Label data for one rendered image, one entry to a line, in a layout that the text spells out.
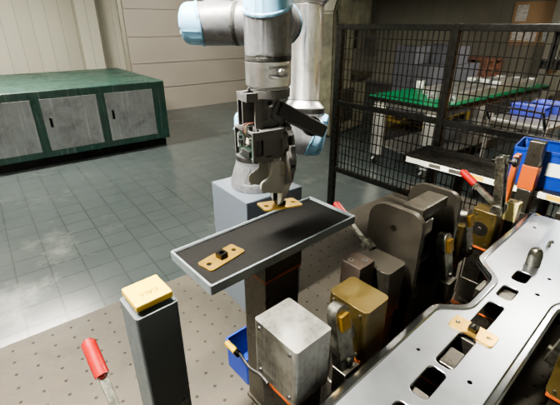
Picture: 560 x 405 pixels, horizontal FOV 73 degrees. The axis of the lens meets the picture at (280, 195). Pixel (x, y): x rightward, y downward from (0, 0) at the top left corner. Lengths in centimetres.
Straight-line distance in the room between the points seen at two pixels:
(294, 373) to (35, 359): 87
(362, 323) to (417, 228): 23
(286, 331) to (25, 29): 705
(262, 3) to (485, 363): 70
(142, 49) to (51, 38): 142
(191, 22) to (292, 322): 54
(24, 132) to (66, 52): 262
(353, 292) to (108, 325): 83
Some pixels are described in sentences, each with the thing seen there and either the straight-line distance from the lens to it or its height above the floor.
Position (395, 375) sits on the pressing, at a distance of 74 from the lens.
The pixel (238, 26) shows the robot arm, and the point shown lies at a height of 154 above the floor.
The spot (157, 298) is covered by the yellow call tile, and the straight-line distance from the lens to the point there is 64.
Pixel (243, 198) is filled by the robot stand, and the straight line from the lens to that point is 106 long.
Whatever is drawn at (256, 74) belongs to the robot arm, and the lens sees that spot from 62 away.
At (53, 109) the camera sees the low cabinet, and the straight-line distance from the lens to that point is 516.
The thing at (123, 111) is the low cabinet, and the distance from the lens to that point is 532.
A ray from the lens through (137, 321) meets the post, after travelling 64.
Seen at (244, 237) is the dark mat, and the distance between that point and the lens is 76.
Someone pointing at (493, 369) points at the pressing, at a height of 100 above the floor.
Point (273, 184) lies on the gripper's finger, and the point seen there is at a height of 129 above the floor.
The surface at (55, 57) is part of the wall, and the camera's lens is 746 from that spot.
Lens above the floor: 154
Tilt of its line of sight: 24 degrees down
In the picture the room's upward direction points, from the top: straight up
